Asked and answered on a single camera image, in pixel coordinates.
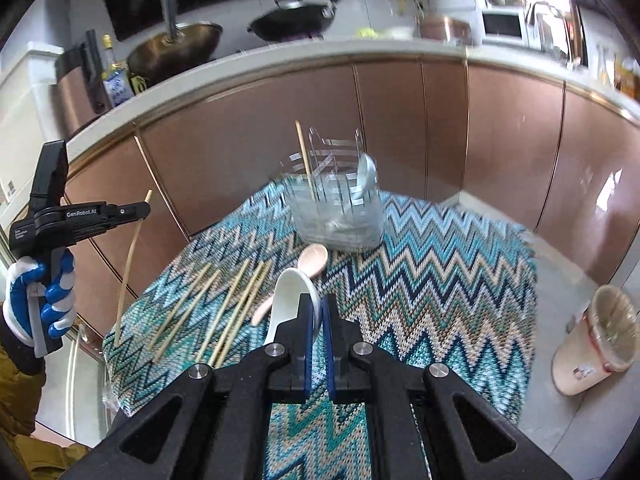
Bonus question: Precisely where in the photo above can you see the zigzag knitted mat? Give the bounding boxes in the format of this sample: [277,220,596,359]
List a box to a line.
[102,180,538,480]

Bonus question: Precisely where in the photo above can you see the white appliance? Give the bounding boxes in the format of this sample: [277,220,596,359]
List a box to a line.
[0,47,67,206]

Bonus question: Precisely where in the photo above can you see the glass oil bottle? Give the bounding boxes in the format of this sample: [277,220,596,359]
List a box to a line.
[100,35,132,108]

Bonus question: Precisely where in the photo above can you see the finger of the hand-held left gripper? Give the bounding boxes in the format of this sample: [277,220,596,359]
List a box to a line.
[117,201,151,223]

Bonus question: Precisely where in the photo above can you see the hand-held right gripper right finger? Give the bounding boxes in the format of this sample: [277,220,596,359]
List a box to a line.
[323,294,573,480]

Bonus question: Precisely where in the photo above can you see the white ceramic spoon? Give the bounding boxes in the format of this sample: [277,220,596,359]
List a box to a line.
[350,152,379,202]
[262,267,321,347]

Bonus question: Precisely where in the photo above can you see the brown kitchen cabinets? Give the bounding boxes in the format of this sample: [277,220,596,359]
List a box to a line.
[62,55,640,311]

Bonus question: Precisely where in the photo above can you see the clear plastic utensil holder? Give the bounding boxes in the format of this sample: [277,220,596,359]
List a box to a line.
[280,127,385,253]

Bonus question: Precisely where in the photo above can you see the black frying pan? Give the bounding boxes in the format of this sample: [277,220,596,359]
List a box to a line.
[247,0,373,43]

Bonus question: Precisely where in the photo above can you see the knife block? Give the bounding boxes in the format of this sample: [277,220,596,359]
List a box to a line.
[55,30,114,128]

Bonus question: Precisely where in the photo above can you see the wooden chopstick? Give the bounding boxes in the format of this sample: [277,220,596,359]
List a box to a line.
[294,120,319,202]
[148,262,213,353]
[215,260,274,369]
[114,190,152,349]
[158,270,222,362]
[195,261,250,362]
[208,261,265,368]

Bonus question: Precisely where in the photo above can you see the beige trash can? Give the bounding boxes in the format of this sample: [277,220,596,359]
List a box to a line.
[551,284,638,397]

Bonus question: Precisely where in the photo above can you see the copper pot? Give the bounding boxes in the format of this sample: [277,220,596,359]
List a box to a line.
[417,14,473,47]

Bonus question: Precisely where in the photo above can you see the person's left forearm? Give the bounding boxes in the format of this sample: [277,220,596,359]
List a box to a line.
[0,305,93,480]

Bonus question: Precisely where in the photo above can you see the white microwave oven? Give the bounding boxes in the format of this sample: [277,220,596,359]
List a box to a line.
[480,7,531,43]

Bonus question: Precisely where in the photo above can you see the pink wooden spoon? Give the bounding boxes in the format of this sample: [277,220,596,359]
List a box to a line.
[250,243,329,327]

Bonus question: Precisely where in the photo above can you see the brown wok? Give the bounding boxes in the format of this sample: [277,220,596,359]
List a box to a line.
[127,0,224,83]

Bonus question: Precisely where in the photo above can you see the person's left hand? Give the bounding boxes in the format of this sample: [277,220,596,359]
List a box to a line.
[2,252,78,346]

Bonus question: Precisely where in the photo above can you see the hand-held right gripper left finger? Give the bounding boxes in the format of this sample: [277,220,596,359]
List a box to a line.
[62,294,324,480]

